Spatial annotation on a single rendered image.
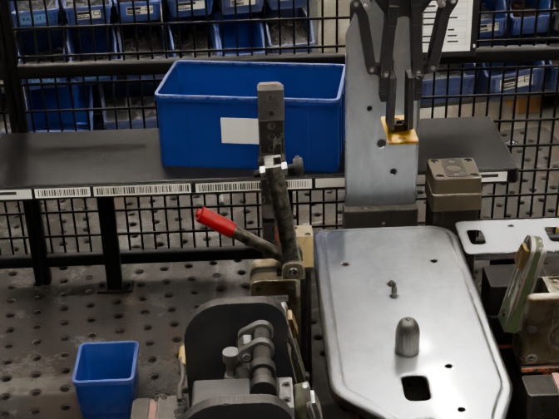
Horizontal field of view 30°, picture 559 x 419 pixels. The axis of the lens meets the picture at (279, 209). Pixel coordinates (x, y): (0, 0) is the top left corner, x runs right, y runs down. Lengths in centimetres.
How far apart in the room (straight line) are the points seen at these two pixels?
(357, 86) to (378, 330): 40
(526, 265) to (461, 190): 31
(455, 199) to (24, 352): 81
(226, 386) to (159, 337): 88
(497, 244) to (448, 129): 36
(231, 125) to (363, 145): 23
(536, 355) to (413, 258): 23
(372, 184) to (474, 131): 29
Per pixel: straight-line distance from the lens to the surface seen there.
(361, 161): 165
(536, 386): 134
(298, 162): 134
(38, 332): 198
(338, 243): 158
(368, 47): 129
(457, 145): 184
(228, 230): 138
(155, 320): 197
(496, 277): 156
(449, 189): 166
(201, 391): 104
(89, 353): 178
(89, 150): 186
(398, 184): 168
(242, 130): 172
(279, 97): 162
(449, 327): 141
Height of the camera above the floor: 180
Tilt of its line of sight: 28 degrees down
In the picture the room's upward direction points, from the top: 2 degrees counter-clockwise
